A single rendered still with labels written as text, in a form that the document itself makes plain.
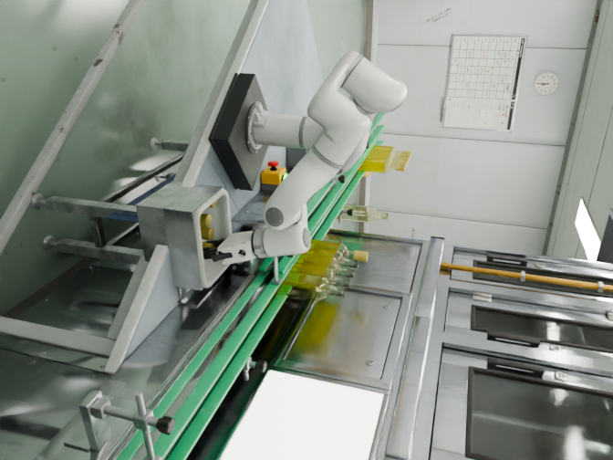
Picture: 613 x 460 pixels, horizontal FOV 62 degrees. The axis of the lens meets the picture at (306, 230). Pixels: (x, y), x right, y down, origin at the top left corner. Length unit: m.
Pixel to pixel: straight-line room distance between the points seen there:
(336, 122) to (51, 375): 1.04
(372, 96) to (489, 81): 6.06
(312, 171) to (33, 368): 0.98
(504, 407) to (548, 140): 6.18
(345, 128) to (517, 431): 0.84
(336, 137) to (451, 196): 6.57
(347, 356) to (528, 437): 0.49
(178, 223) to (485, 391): 0.92
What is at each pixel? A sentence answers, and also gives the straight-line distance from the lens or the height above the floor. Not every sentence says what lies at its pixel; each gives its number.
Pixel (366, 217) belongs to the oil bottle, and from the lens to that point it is 2.24.
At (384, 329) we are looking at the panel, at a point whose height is 1.26.
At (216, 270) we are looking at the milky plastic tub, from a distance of 1.40.
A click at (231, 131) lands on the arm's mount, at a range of 1.43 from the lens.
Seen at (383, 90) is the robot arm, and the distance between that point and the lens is 1.20.
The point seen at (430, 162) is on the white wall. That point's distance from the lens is 7.52.
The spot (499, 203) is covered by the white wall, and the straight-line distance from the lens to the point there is 7.71.
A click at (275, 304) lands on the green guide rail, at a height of 0.95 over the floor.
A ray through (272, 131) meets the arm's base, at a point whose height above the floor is 0.88.
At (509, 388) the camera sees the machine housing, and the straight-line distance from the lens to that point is 1.54.
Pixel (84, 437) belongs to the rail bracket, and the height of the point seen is 0.82.
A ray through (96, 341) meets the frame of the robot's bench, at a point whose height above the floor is 0.64.
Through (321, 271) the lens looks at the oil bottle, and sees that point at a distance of 1.56.
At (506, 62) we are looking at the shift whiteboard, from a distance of 7.20.
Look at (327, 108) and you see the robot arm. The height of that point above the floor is 1.13.
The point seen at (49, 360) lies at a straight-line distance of 1.68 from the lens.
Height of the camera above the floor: 1.42
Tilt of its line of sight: 16 degrees down
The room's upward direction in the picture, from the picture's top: 97 degrees clockwise
